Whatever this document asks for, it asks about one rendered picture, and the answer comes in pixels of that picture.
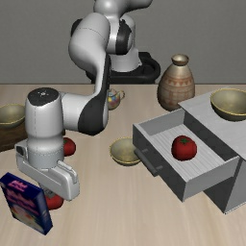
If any red tomato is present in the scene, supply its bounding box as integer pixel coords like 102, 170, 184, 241
44, 192, 65, 211
171, 135, 198, 162
62, 136, 77, 158

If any blue cereal box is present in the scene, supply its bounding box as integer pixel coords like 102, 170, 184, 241
0, 172, 54, 236

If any brown cutting board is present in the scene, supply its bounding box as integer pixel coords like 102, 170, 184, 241
0, 122, 31, 154

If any beige bowl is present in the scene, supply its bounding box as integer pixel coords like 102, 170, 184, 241
109, 136, 142, 167
209, 87, 246, 122
0, 103, 27, 130

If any grey cabinet drawer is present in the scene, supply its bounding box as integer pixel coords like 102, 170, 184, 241
132, 108, 241, 203

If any grey cabinet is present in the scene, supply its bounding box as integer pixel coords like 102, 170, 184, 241
178, 87, 246, 215

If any small colourful teapot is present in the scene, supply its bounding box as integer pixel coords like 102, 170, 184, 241
107, 88, 126, 111

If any brown patterned vase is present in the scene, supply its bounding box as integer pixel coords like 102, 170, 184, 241
157, 53, 196, 112

